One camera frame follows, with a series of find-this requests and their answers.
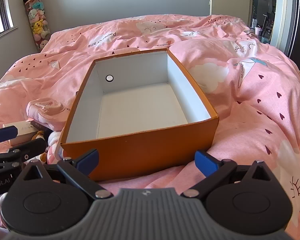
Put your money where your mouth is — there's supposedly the hanging plush toy column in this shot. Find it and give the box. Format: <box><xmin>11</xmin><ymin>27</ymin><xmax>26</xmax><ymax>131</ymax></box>
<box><xmin>24</xmin><ymin>0</ymin><xmax>52</xmax><ymax>49</ymax></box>

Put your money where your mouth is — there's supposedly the orange cardboard box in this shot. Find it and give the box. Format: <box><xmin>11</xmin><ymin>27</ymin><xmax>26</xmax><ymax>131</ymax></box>
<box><xmin>59</xmin><ymin>47</ymin><xmax>220</xmax><ymax>182</ymax></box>

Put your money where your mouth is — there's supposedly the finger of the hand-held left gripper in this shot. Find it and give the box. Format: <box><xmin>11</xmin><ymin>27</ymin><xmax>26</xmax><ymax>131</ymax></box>
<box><xmin>0</xmin><ymin>126</ymin><xmax>18</xmax><ymax>145</ymax></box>
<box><xmin>0</xmin><ymin>137</ymin><xmax>48</xmax><ymax>173</ymax></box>

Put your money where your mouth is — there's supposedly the black white plush toy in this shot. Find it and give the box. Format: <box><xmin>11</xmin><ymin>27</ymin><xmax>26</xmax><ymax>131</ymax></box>
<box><xmin>47</xmin><ymin>131</ymin><xmax>62</xmax><ymax>147</ymax></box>

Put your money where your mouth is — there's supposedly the pink printed blanket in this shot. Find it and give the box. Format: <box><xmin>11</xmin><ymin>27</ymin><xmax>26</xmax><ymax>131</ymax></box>
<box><xmin>0</xmin><ymin>14</ymin><xmax>300</xmax><ymax>240</ymax></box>

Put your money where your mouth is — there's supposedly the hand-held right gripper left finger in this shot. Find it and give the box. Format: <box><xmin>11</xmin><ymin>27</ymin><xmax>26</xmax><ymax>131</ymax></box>
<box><xmin>22</xmin><ymin>149</ymin><xmax>114</xmax><ymax>200</ymax></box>

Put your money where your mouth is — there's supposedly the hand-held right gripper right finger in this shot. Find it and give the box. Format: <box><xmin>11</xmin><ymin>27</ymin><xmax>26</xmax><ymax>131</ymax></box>
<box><xmin>181</xmin><ymin>150</ymin><xmax>272</xmax><ymax>198</ymax></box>

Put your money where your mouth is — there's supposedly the white door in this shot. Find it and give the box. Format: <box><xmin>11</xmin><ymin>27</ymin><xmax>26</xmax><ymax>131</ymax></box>
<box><xmin>209</xmin><ymin>0</ymin><xmax>253</xmax><ymax>24</ymax></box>

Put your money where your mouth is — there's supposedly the small pink backpack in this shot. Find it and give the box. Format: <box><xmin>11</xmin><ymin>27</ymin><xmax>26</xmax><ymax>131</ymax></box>
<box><xmin>26</xmin><ymin>99</ymin><xmax>71</xmax><ymax>132</ymax></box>

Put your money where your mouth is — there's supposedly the yellow plush toy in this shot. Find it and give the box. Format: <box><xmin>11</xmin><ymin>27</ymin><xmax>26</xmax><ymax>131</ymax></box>
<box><xmin>32</xmin><ymin>19</ymin><xmax>45</xmax><ymax>35</ymax></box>

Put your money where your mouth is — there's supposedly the white glasses case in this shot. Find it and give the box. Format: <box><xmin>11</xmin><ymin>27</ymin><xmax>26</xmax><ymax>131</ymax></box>
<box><xmin>4</xmin><ymin>121</ymin><xmax>40</xmax><ymax>146</ymax></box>

